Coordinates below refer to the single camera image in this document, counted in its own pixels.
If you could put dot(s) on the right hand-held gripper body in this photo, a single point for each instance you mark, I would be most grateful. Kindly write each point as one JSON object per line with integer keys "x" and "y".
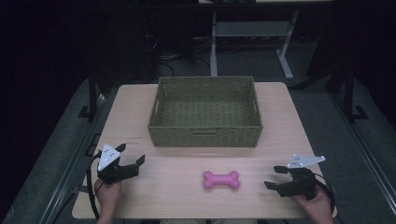
{"x": 300, "y": 185}

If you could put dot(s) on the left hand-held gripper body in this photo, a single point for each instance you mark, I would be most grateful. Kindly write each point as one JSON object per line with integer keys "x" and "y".
{"x": 109, "y": 155}

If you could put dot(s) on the pink bone-shaped rubber toy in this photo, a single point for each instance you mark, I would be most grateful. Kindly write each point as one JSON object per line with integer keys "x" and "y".
{"x": 221, "y": 180}

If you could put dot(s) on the green woven basket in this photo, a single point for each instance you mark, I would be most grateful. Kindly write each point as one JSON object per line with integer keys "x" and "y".
{"x": 205, "y": 115}

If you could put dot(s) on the person's right hand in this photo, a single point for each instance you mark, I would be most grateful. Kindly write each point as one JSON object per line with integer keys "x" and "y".
{"x": 316, "y": 208}

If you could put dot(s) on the person's left hand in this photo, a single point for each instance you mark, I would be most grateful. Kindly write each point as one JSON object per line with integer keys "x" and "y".
{"x": 108, "y": 196}

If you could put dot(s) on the black metal stand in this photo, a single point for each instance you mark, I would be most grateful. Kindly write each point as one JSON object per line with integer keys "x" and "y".
{"x": 92, "y": 96}
{"x": 349, "y": 93}

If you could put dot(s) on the grey metal floor rail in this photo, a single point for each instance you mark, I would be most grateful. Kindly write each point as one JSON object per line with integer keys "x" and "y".
{"x": 73, "y": 155}
{"x": 364, "y": 149}

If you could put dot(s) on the white metal desk frame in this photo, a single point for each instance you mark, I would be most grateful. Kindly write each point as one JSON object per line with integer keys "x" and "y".
{"x": 252, "y": 28}

